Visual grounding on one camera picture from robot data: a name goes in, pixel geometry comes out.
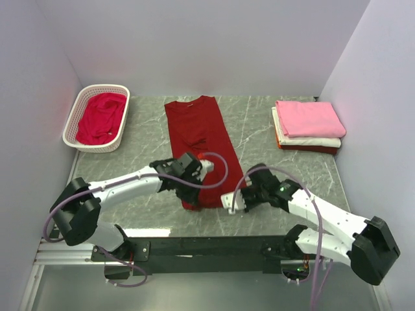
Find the white plastic laundry basket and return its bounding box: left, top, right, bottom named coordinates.
left=62, top=84, right=130, bottom=154

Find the purple cable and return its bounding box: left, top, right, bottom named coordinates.
left=231, top=165, right=335, bottom=311
left=41, top=151, right=228, bottom=288

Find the crimson t shirt in basket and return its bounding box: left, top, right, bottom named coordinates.
left=76, top=93, right=126, bottom=145

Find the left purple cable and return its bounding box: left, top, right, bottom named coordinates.
left=41, top=151, right=228, bottom=288

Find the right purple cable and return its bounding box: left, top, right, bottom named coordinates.
left=231, top=165, right=335, bottom=311

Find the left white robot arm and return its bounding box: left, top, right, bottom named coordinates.
left=51, top=152, right=214, bottom=260

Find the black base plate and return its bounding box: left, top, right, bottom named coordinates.
left=90, top=235, right=322, bottom=280

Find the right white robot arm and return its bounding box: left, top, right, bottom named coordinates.
left=240, top=163, right=401, bottom=286

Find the folded pink t shirt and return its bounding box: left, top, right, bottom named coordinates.
left=276, top=100, right=346, bottom=139

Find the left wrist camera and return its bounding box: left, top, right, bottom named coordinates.
left=198, top=154, right=215, bottom=174

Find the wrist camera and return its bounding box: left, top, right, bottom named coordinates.
left=198, top=154, right=215, bottom=174
left=220, top=190, right=246, bottom=214

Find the dark red t shirt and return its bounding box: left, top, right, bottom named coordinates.
left=165, top=96, right=243, bottom=211

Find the folded white t shirt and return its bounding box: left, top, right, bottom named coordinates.
left=271, top=107, right=341, bottom=148

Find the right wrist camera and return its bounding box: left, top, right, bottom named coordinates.
left=220, top=190, right=246, bottom=214

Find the aluminium rail frame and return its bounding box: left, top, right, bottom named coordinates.
left=32, top=238, right=108, bottom=266

